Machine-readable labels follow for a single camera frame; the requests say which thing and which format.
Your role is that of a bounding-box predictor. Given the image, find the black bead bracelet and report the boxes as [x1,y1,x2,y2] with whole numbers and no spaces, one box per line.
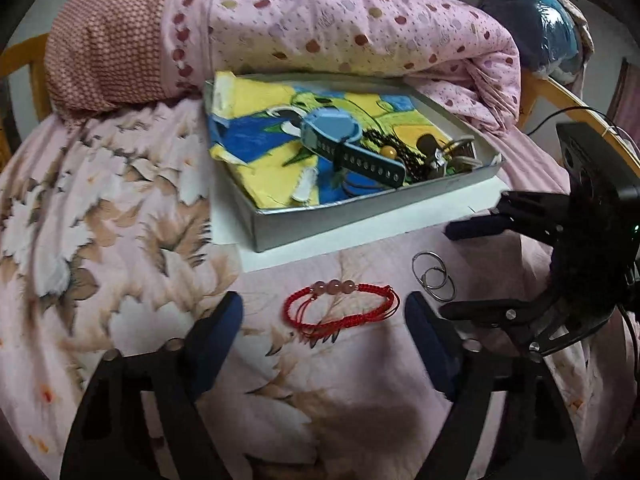
[360,127,443,184]

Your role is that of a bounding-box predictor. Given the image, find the pink floral bed sheet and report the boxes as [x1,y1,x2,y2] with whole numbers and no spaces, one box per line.
[0,95,640,480]

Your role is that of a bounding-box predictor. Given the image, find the red braided bead bracelet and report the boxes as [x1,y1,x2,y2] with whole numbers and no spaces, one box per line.
[284,278,401,349]

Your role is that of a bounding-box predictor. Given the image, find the brown hair tie yellow bead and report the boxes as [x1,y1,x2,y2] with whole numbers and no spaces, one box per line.
[381,135,451,173]

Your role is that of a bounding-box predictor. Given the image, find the cartoon drawing sheet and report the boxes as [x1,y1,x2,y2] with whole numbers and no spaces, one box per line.
[209,74,453,208]

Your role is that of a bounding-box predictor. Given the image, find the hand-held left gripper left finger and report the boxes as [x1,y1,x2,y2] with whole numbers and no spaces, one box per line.
[60,291,244,480]

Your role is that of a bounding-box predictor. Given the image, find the shallow grey box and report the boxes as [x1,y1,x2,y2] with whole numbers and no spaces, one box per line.
[202,71,503,254]

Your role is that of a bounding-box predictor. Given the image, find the pink polka dot quilt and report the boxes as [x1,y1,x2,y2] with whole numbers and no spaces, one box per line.
[165,0,523,136]

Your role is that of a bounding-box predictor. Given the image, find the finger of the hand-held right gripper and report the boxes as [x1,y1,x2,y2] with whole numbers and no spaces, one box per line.
[439,294,557,356]
[445,191,571,248]

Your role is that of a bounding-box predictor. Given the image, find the silver ring bangle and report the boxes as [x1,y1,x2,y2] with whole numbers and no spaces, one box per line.
[420,267,457,303]
[412,251,447,291]

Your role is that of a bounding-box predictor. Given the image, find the plastic wrapped clothes bundle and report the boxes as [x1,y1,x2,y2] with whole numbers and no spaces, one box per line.
[435,0,586,83]

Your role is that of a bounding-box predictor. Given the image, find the blue smartwatch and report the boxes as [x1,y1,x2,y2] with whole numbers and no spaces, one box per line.
[299,109,407,190]

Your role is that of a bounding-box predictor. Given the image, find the white paper sheet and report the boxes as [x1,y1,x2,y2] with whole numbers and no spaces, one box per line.
[210,175,506,274]

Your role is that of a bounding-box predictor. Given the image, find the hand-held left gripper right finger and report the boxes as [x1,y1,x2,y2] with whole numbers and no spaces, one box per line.
[405,291,588,480]

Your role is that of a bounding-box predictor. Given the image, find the red checkered pillow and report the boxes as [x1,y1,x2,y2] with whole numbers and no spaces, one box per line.
[44,0,173,116]

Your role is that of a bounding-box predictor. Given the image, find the black cable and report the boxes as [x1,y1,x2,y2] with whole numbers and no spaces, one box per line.
[525,105,640,137]

